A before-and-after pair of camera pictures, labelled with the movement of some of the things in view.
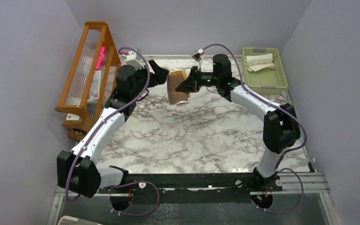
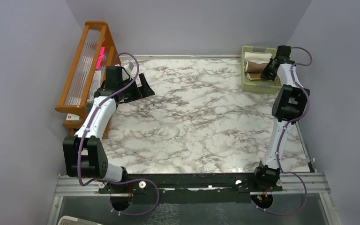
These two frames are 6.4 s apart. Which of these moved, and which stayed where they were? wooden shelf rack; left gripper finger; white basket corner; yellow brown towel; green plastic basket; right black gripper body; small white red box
Moved: yellow brown towel; left gripper finger; right black gripper body
Stayed: wooden shelf rack; green plastic basket; small white red box; white basket corner
